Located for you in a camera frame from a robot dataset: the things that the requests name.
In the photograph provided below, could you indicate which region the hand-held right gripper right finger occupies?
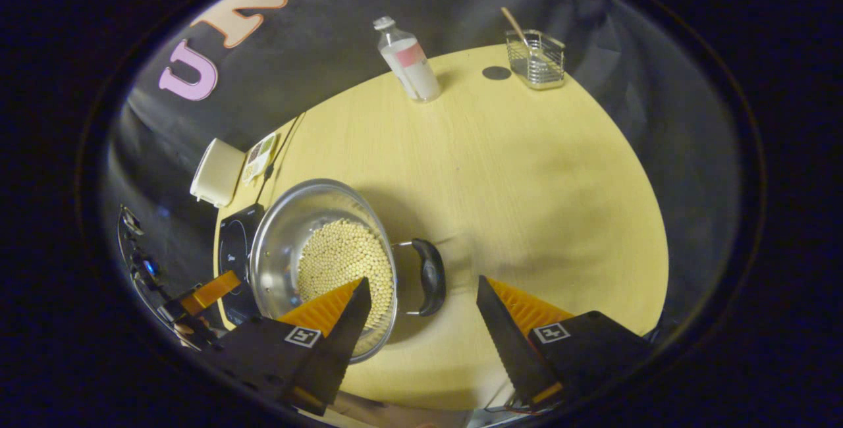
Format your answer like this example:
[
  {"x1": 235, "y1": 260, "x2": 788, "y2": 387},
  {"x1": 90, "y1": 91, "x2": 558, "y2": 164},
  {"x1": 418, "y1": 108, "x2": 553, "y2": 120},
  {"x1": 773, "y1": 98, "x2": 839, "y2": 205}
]
[{"x1": 476, "y1": 275, "x2": 653, "y2": 410}]

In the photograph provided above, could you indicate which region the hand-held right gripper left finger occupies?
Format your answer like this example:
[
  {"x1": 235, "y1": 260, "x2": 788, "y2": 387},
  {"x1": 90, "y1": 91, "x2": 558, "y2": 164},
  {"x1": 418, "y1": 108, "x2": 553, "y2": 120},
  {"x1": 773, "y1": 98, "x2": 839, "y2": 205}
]
[{"x1": 201, "y1": 277, "x2": 373, "y2": 417}]

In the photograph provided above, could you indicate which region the black induction cooktop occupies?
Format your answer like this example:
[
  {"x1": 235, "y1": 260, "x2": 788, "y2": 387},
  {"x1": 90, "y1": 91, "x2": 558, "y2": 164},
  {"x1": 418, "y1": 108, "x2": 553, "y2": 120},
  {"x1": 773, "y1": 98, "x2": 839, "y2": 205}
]
[{"x1": 217, "y1": 203, "x2": 265, "y2": 327}]

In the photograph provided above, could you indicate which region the steel pot with beans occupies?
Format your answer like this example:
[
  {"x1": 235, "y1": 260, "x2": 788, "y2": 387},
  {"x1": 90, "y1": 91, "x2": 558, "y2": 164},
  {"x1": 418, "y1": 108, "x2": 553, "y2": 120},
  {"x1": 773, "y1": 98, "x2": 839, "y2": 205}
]
[{"x1": 248, "y1": 178, "x2": 447, "y2": 364}]

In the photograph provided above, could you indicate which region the white toaster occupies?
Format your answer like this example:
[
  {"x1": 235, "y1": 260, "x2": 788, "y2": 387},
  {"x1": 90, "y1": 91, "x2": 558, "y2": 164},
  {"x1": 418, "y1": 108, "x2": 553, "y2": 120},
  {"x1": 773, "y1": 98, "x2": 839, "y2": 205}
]
[{"x1": 190, "y1": 138, "x2": 246, "y2": 209}]

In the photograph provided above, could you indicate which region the white divided plate with beans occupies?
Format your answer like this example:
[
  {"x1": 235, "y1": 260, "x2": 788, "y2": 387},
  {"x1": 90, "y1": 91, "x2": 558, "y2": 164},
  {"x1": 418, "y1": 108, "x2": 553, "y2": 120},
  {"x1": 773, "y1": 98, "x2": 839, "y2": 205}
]
[{"x1": 242, "y1": 132, "x2": 279, "y2": 185}]

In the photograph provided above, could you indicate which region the clear bottle with pink label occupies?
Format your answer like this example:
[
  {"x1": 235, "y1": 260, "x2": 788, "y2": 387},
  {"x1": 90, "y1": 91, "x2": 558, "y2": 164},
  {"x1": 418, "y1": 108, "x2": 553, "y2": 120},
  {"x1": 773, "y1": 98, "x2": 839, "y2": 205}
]
[{"x1": 373, "y1": 16, "x2": 442, "y2": 103}]

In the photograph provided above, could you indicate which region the wooden stick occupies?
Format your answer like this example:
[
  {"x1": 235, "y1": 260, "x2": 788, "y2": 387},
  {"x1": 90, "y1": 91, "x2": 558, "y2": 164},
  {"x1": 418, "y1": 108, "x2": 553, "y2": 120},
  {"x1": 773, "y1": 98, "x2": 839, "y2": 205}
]
[{"x1": 501, "y1": 7, "x2": 530, "y2": 47}]

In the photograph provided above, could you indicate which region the black power cable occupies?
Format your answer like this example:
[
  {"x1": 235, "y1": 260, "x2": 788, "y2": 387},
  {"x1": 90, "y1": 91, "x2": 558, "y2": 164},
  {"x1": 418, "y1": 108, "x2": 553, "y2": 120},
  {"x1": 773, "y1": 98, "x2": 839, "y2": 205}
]
[{"x1": 260, "y1": 112, "x2": 307, "y2": 205}]

